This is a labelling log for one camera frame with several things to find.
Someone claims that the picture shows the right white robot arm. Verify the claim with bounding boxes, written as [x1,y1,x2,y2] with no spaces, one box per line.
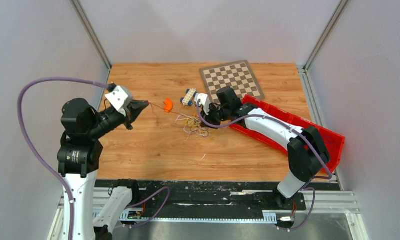
[194,86,332,209]

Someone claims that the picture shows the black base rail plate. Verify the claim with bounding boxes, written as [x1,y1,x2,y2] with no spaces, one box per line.
[93,179,342,220]

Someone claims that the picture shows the wooden chessboard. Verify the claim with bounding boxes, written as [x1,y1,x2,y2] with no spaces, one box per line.
[199,60,266,103]

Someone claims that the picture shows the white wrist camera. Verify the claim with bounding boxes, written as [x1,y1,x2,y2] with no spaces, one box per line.
[105,85,134,117]
[194,93,211,115]

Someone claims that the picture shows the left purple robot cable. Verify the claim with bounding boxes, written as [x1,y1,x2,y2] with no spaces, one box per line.
[17,77,172,240]

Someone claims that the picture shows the orange curved plastic piece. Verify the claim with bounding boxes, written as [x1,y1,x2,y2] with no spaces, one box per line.
[163,98,174,113]

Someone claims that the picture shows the red compartment tray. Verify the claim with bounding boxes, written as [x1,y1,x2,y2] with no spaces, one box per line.
[229,95,346,172]

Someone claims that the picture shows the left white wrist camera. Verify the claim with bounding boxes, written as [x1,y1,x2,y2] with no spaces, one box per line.
[105,85,134,117]

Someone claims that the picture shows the coloured thin cables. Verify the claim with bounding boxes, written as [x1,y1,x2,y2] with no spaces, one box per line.
[175,112,217,143]

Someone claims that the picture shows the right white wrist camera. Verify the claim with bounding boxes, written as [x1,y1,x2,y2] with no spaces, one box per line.
[194,93,211,115]

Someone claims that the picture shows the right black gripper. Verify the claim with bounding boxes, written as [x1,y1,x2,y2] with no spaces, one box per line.
[200,102,231,130]

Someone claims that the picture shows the white toy car blue wheels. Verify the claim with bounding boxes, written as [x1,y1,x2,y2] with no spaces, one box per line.
[180,88,197,107]

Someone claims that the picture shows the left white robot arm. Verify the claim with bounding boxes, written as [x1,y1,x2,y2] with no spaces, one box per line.
[57,98,149,240]

